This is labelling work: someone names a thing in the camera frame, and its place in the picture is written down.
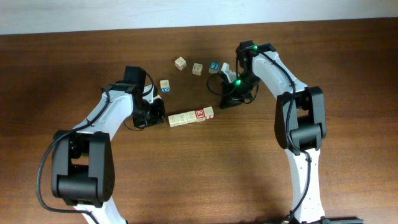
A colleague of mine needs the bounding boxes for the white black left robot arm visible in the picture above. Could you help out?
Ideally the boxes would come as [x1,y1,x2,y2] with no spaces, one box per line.
[50,82,164,223]

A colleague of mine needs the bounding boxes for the wooden block red face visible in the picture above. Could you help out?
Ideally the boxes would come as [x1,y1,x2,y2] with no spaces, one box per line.
[203,106,214,119]

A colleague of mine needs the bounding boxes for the black base bracket bottom right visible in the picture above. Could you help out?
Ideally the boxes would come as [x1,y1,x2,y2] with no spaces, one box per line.
[311,217,364,224]

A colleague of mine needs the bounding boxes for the wooden block top middle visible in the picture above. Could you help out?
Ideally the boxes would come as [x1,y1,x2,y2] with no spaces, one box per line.
[192,63,203,76]

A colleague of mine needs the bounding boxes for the wooden block blue number five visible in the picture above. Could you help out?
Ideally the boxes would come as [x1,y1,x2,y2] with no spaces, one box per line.
[160,80,170,93]

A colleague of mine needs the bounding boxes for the wooden block blue top face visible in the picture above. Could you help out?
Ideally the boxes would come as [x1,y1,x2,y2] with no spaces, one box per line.
[208,62,220,74]

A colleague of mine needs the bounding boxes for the wooden block top left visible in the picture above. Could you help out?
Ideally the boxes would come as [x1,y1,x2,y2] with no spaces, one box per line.
[174,57,187,70]

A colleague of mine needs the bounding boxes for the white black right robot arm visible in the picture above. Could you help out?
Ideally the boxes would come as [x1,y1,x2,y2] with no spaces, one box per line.
[220,40,326,223]

